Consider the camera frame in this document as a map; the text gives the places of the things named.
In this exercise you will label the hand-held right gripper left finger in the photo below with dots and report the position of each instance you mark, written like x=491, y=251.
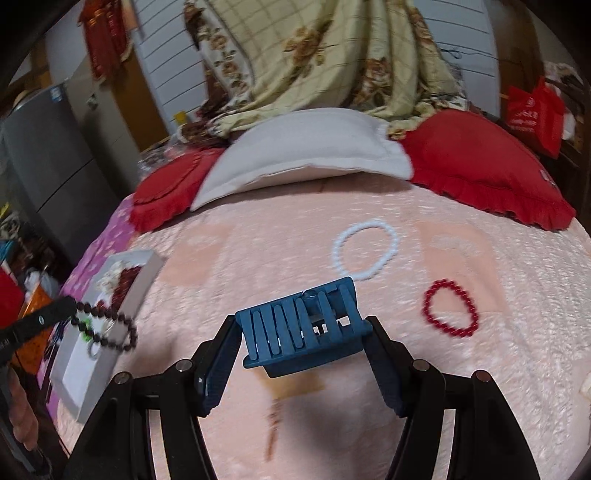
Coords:
x=217, y=369

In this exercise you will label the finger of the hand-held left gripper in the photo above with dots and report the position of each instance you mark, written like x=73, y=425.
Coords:
x=44, y=318

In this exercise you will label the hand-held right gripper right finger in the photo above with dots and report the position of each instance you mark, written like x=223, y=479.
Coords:
x=390, y=369

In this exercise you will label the white storage box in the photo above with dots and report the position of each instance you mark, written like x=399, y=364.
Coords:
x=85, y=374

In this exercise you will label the blue plastic rack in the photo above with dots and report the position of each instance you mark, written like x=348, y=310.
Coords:
x=295, y=332

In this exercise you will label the dark red dotted scrunchie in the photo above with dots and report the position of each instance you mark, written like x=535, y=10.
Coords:
x=125, y=284

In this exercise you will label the person's left hand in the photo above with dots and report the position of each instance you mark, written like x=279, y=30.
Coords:
x=24, y=410

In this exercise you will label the orange box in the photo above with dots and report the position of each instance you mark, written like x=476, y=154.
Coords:
x=37, y=302

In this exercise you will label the pink quilted bedspread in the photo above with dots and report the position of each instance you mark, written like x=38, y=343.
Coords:
x=461, y=392

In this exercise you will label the gold dangle earring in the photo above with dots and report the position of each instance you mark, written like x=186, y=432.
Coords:
x=272, y=424

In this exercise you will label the purple floral bed sheet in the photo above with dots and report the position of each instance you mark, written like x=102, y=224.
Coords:
x=101, y=244

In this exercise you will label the grey refrigerator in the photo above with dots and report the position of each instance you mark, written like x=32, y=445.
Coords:
x=46, y=184

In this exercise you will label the small red ruffled pillow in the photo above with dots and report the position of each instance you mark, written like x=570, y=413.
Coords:
x=171, y=189

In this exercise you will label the large red ruffled pillow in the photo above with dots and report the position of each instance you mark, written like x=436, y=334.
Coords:
x=475, y=161

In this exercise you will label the white pillow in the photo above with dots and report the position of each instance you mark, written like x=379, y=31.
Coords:
x=304, y=147

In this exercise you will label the small yellow container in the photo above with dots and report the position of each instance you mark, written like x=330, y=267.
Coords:
x=181, y=117

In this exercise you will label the red hanging decoration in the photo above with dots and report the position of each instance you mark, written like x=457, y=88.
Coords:
x=104, y=41

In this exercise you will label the white slatted headboard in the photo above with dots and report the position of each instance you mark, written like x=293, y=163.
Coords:
x=171, y=60

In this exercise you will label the red shopping bag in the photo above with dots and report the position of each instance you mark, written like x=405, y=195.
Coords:
x=535, y=115

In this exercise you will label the floral checked quilt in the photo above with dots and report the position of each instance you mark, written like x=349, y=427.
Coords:
x=323, y=60

